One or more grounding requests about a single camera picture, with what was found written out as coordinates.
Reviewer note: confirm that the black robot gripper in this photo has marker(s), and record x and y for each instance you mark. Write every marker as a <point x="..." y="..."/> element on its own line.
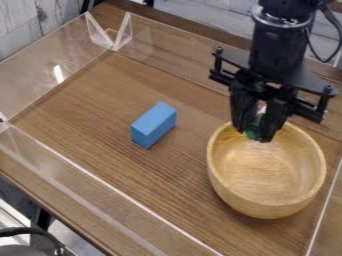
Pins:
<point x="272" y="75"/>

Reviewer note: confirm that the green dry erase marker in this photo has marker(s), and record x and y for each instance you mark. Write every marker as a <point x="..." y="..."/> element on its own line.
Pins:
<point x="253" y="126"/>

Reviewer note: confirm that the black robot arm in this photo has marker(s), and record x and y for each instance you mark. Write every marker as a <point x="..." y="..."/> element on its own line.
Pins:
<point x="272" y="86"/>

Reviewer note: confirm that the brown wooden bowl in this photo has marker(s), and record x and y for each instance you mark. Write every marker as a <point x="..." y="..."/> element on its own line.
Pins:
<point x="266" y="180"/>

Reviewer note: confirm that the blue foam block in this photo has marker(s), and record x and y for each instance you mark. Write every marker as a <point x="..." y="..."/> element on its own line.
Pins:
<point x="153" y="125"/>

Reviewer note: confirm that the clear acrylic tray wall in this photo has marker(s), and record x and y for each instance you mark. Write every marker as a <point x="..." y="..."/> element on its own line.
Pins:
<point x="72" y="91"/>

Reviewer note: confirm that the black metal table bracket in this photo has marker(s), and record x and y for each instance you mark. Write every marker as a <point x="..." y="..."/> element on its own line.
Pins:
<point x="44" y="240"/>

